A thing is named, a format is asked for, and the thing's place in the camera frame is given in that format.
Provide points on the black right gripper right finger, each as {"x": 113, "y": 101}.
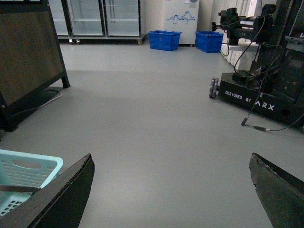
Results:
{"x": 280, "y": 193}

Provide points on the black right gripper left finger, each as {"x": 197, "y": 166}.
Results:
{"x": 60, "y": 204}

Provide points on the light blue plastic basket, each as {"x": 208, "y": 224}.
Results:
{"x": 22, "y": 175}

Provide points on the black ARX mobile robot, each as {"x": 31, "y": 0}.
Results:
{"x": 274, "y": 84}

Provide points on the dark wooden display stand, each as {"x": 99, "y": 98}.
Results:
{"x": 30, "y": 58}

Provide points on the blue crate right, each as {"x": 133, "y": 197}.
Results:
{"x": 208, "y": 41}

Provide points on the blue crate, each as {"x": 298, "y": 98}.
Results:
{"x": 164, "y": 40}
{"x": 208, "y": 41}

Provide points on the glass door refrigerator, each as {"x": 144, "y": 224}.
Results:
{"x": 77, "y": 20}

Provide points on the blue crate left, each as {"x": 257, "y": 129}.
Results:
{"x": 164, "y": 40}

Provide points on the white cabinet with mountain print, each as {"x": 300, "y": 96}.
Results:
{"x": 182, "y": 16}

